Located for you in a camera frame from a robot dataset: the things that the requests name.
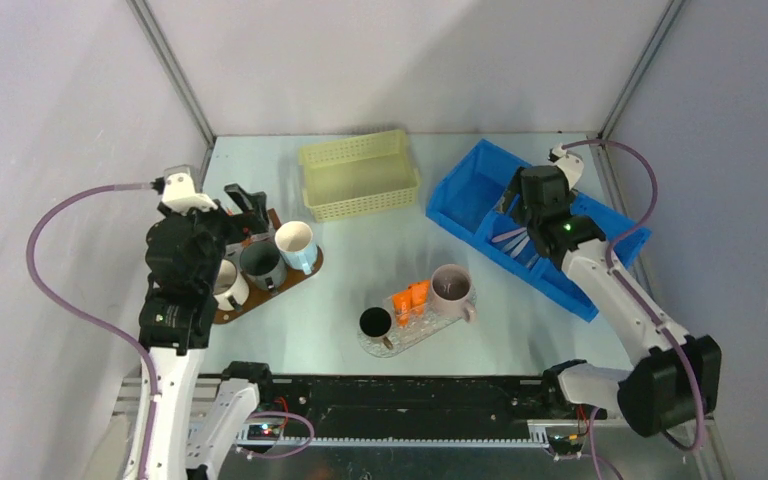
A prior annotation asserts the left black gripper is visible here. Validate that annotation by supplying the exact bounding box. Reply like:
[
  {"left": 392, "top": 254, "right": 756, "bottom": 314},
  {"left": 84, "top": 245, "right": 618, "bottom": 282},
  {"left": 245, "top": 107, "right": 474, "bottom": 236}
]
[{"left": 161, "top": 182, "right": 270, "bottom": 287}]

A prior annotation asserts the light blue mug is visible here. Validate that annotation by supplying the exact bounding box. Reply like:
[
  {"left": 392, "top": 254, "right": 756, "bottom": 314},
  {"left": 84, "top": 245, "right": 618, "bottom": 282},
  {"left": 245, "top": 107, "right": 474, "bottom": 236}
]
[{"left": 274, "top": 221, "right": 319, "bottom": 275}]

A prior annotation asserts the dark grey mug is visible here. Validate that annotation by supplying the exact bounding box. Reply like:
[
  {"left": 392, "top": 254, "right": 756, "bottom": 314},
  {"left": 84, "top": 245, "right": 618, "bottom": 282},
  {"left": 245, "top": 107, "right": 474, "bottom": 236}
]
[{"left": 239, "top": 240, "right": 287, "bottom": 295}]

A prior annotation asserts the light blue toothbrush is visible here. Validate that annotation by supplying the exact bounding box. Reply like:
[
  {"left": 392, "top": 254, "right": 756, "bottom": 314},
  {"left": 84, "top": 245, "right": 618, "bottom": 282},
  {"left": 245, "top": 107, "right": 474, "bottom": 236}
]
[{"left": 502, "top": 232, "right": 530, "bottom": 259}]

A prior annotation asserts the white ribbed mug black rim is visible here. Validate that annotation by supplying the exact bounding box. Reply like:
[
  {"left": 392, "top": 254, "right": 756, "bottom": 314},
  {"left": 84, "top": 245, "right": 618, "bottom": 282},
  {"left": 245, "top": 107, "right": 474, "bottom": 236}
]
[{"left": 213, "top": 259, "right": 250, "bottom": 312}]

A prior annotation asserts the pink mug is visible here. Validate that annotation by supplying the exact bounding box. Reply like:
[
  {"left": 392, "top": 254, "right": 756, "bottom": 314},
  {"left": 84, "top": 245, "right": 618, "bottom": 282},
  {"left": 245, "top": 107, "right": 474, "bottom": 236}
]
[{"left": 429, "top": 264, "right": 477, "bottom": 323}]

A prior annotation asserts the brown mug black inside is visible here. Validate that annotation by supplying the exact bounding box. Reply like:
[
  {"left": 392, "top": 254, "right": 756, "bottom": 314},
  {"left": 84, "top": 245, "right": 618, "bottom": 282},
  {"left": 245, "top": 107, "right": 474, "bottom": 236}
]
[{"left": 359, "top": 307, "right": 394, "bottom": 350}]

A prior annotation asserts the orange toothpaste tube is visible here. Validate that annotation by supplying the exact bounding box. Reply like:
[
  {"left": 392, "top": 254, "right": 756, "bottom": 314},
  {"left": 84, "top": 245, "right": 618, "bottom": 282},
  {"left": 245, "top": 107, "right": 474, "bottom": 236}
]
[
  {"left": 391, "top": 289, "right": 413, "bottom": 327},
  {"left": 408, "top": 280, "right": 431, "bottom": 315}
]

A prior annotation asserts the clear textured plastic box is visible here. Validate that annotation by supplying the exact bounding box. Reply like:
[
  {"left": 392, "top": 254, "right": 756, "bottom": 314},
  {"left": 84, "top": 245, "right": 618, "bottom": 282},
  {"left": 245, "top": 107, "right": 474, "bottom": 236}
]
[{"left": 387, "top": 280, "right": 431, "bottom": 331}]

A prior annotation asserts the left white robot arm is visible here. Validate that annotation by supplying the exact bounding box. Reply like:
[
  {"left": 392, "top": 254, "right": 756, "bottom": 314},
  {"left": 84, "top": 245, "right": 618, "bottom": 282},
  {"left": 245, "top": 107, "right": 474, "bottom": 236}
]
[{"left": 122, "top": 177, "right": 276, "bottom": 479}]

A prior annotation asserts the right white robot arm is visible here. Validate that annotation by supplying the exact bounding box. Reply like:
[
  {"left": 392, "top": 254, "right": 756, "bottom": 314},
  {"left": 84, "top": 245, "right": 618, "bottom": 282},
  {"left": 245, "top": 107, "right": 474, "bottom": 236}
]
[{"left": 502, "top": 166, "right": 722, "bottom": 437}]

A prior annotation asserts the clear textured oval tray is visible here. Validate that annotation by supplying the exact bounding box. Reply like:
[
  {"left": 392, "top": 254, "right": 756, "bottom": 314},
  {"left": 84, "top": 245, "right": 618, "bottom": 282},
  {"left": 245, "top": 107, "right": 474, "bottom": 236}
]
[{"left": 357, "top": 296, "right": 463, "bottom": 358}]

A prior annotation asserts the blue plastic divided bin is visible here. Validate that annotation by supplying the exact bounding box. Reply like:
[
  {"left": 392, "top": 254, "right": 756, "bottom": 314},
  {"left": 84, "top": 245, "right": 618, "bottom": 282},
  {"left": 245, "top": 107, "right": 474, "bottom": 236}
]
[{"left": 426, "top": 140, "right": 652, "bottom": 322}]

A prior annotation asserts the yellow perforated plastic basket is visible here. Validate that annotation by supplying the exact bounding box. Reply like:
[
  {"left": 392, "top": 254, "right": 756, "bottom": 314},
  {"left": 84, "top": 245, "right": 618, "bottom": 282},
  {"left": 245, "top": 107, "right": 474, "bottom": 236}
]
[{"left": 298, "top": 129, "right": 421, "bottom": 223}]

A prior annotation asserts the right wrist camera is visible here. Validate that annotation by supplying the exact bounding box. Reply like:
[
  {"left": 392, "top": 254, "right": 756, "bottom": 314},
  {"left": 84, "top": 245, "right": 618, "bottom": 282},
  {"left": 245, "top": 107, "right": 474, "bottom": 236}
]
[{"left": 548, "top": 145, "right": 585, "bottom": 191}]

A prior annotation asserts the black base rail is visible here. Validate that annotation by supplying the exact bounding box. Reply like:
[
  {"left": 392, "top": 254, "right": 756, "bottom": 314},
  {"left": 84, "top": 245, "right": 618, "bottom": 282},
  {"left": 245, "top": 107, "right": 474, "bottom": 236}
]
[{"left": 221, "top": 362, "right": 593, "bottom": 443}]

